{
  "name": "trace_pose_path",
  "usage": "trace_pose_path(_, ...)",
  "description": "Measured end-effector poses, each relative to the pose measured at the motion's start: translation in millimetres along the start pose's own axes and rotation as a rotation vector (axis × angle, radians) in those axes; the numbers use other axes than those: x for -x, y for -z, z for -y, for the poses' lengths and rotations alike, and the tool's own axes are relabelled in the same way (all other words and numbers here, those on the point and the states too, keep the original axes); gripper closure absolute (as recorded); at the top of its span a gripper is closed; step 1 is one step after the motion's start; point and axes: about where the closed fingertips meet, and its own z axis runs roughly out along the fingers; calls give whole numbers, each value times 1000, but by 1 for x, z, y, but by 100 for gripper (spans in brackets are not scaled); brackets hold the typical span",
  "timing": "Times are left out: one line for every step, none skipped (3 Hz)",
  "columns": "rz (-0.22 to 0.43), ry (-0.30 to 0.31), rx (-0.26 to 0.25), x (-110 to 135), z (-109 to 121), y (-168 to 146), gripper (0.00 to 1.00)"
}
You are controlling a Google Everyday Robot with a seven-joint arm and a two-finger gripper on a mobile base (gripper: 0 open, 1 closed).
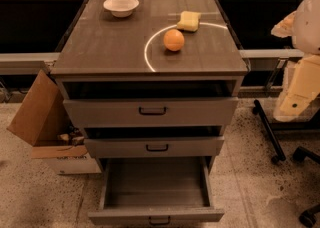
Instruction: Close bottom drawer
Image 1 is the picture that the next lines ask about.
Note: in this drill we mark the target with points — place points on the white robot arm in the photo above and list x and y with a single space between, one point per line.
303 26

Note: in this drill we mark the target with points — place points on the open cardboard box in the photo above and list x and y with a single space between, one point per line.
43 123

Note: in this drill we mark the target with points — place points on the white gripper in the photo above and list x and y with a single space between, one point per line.
308 27

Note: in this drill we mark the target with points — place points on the grey bottom drawer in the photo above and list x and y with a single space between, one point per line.
156 192

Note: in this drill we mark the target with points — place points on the grey middle drawer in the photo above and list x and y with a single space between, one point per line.
154 147

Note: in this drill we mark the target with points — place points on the white bowl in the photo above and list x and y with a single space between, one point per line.
121 8

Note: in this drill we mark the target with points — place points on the grey top drawer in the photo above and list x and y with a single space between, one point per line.
151 112

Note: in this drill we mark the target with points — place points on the orange ball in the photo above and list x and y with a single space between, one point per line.
173 40

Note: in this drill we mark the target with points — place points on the yellow sponge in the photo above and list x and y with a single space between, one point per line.
189 21

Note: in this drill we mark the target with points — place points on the grey drawer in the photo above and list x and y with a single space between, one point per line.
156 192
151 112
154 147

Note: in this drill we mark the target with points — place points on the grey drawer cabinet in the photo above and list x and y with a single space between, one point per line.
107 58

